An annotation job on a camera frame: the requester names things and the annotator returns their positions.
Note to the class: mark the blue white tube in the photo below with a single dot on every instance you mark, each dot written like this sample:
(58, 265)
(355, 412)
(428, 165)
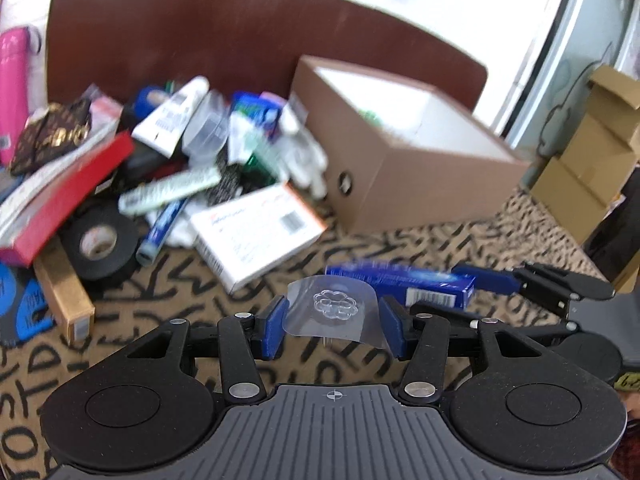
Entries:
(160, 230)

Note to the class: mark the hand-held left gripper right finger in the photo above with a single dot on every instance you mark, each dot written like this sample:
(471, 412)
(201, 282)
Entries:
(392, 327)

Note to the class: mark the blue flat packet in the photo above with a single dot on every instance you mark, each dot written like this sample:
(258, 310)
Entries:
(20, 310)

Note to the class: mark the white orange medicine box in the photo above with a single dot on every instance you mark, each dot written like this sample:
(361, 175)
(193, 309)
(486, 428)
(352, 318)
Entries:
(250, 240)

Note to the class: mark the transparent plastic container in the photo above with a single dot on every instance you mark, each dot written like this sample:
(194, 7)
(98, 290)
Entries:
(205, 125)

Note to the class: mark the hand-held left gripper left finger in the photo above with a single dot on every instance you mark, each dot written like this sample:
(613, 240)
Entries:
(272, 327)

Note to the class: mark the brown lettered printed blanket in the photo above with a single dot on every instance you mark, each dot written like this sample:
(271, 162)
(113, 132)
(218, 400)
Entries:
(200, 305)

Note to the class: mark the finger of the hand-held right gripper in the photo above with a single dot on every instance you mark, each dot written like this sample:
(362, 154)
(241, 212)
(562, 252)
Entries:
(450, 309)
(545, 285)

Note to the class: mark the pink bottle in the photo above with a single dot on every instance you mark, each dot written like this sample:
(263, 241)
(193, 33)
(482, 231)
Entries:
(12, 90)

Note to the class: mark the open brown cardboard carton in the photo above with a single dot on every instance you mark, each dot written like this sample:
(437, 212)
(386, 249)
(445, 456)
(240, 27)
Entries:
(590, 170)

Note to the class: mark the pale sliding door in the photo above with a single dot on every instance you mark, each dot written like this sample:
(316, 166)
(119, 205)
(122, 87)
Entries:
(565, 35)

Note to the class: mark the white green packet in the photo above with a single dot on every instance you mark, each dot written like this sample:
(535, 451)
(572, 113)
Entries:
(260, 152)

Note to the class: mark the blue narrow box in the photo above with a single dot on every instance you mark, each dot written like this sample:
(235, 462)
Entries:
(425, 285)

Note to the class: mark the black bag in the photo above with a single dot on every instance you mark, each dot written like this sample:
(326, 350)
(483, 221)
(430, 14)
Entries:
(620, 240)

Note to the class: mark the white green long tube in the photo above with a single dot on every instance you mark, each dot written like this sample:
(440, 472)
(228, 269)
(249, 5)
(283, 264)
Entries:
(170, 187)

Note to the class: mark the blue green packet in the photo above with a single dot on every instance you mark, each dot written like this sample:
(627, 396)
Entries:
(260, 110)

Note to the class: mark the brown cardboard storage box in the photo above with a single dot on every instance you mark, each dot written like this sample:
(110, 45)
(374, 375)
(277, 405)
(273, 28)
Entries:
(400, 185)

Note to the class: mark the brown wooden headboard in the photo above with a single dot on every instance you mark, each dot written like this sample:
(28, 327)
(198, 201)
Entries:
(200, 25)

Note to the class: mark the large white tube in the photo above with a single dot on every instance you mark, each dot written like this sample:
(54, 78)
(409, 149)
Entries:
(165, 120)

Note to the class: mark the gold narrow box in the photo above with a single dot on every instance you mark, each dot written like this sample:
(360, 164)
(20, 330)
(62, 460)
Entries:
(65, 295)

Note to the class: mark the transparent plastic hook sticker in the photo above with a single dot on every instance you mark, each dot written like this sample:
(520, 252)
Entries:
(330, 305)

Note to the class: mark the red flat box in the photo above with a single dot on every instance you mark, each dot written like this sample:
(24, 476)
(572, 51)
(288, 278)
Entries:
(65, 200)

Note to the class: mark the brown patterned wallet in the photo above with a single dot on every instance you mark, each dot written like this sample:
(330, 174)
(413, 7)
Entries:
(50, 135)

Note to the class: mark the black tape roll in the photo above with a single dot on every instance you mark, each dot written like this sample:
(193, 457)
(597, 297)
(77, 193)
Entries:
(122, 256)

